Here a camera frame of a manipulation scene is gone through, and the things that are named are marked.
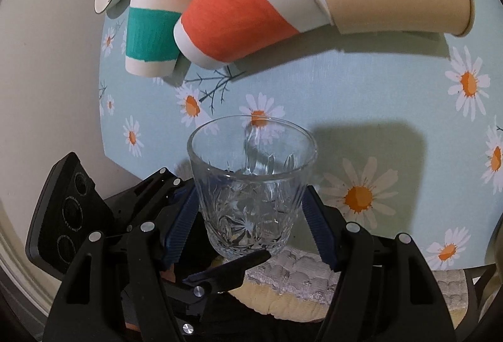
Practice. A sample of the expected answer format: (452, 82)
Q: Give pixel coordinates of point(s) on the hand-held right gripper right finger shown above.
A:
(319, 234)

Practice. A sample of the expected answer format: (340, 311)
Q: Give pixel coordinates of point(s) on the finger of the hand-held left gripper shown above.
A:
(157, 188)
(232, 267)

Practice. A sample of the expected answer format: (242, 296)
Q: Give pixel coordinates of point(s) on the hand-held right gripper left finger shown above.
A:
(179, 234)

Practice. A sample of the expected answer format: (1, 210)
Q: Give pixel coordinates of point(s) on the clear cut glass cup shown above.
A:
(251, 208)

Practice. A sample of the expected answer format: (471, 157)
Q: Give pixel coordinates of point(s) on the teal and white paper cup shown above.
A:
(151, 35)

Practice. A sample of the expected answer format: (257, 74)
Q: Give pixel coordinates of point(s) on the orange and white paper cup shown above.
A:
(243, 8)

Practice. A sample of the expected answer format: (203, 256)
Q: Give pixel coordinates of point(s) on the quilted cream seat cushion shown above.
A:
(302, 275)

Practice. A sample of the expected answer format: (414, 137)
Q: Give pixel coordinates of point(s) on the light blue daisy tablecloth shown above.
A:
(353, 90)

